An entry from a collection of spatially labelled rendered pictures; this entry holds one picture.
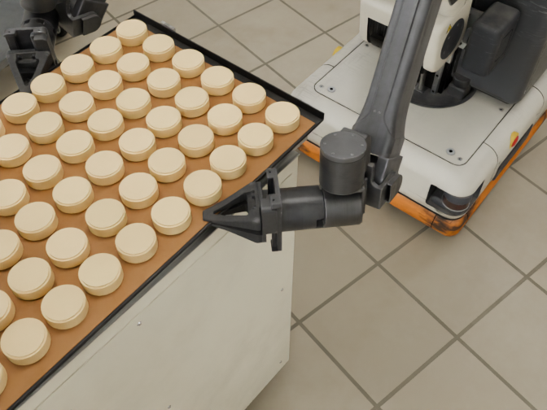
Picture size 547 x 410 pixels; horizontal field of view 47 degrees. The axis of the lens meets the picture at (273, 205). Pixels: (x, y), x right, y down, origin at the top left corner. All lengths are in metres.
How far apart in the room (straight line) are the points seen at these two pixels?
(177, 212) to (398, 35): 0.36
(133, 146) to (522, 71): 1.24
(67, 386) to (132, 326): 0.11
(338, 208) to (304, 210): 0.04
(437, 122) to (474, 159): 0.16
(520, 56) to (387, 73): 1.03
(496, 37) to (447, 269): 0.67
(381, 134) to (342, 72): 1.15
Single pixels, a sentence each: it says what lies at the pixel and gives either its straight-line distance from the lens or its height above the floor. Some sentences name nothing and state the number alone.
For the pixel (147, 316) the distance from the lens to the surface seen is 0.89.
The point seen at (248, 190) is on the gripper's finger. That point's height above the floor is 0.92.
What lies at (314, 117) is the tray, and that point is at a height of 0.90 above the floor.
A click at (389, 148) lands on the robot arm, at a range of 0.85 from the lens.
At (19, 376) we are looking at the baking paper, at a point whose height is 0.90.
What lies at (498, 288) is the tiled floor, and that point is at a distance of 1.92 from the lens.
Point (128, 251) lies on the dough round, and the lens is 0.79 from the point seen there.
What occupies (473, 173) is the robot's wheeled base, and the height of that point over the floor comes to 0.27.
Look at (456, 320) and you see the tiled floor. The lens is 1.83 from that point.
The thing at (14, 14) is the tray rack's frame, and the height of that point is 0.15.
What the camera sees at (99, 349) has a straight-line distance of 0.86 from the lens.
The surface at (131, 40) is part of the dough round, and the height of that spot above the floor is 0.92.
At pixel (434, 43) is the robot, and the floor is 0.63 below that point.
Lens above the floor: 1.56
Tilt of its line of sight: 52 degrees down
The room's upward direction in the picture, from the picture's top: straight up
